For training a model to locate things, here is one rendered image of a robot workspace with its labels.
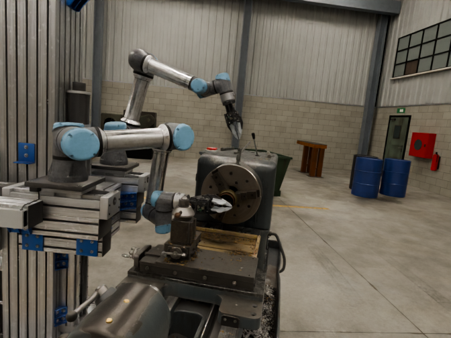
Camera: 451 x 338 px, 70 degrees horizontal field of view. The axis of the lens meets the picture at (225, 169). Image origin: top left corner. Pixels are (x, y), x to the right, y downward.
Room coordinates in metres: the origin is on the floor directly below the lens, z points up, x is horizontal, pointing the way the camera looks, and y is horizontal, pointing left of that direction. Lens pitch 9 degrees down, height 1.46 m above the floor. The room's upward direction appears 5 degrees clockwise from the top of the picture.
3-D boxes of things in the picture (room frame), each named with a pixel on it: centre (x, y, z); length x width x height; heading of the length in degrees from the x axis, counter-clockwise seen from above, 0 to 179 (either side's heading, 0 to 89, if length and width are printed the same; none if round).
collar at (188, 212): (1.10, 0.13, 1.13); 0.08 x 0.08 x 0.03
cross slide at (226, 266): (1.08, 0.07, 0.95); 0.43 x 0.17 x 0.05; 81
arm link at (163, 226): (1.45, 0.27, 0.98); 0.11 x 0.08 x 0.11; 39
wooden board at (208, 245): (1.44, 0.00, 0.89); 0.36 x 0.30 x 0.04; 81
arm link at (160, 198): (1.44, 0.27, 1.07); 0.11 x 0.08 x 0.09; 81
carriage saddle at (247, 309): (1.03, 0.07, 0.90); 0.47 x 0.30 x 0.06; 81
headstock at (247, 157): (2.08, -0.09, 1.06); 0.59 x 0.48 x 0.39; 171
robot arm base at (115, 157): (1.80, 0.63, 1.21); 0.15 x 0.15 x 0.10
